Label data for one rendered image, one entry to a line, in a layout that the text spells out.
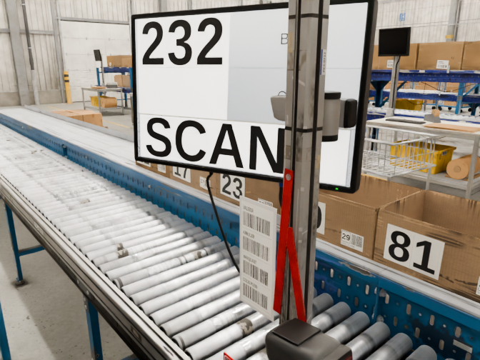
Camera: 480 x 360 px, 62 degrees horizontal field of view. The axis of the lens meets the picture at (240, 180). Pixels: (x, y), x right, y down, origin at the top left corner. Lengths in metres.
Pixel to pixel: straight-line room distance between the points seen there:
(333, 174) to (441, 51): 5.44
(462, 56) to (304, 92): 5.46
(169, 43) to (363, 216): 0.76
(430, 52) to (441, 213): 4.78
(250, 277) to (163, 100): 0.39
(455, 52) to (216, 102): 5.35
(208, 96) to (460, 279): 0.78
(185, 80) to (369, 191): 0.97
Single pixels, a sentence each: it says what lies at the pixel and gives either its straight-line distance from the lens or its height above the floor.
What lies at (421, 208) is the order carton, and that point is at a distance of 1.47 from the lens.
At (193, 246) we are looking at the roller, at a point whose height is 0.74.
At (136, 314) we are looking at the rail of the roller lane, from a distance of 1.30.
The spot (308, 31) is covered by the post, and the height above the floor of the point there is 1.49.
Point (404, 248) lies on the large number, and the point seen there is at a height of 0.96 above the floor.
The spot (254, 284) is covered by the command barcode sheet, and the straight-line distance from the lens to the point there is 0.69.
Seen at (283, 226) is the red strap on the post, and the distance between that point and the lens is 0.60.
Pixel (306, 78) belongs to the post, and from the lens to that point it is 0.54.
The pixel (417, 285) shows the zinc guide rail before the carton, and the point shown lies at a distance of 1.19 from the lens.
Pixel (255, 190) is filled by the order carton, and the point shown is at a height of 0.98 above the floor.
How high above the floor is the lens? 1.45
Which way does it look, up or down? 16 degrees down
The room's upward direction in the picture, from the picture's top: straight up
